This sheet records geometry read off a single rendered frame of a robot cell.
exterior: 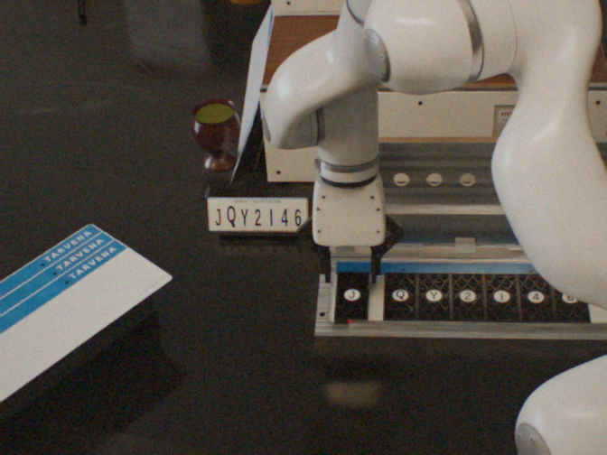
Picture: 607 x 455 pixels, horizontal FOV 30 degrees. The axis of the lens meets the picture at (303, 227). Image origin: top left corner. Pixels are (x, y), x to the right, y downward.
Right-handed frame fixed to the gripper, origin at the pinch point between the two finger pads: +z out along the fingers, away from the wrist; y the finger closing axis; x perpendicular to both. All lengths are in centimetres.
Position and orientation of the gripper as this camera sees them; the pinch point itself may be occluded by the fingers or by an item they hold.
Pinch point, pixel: (350, 268)
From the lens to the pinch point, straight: 163.7
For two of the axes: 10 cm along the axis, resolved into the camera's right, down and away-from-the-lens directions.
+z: 0.4, 8.7, 4.9
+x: 0.9, -4.9, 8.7
